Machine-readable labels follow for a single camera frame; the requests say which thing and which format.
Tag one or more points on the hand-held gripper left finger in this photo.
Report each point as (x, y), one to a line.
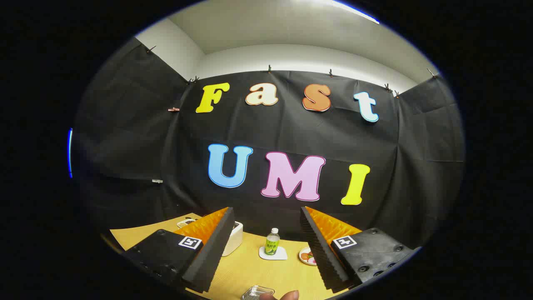
(216, 246)

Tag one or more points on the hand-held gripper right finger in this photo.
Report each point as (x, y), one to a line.
(318, 250)

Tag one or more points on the white plate of food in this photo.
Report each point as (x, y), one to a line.
(306, 256)

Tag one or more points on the white toaster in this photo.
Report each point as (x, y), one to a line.
(234, 241)

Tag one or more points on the white coaster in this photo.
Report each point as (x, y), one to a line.
(281, 255)

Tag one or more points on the white divided seasoning dish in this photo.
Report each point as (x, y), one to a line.
(185, 223)

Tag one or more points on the green label drink bottle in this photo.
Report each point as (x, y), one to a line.
(272, 243)

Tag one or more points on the row of small cloth clips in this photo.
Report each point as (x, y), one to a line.
(269, 68)

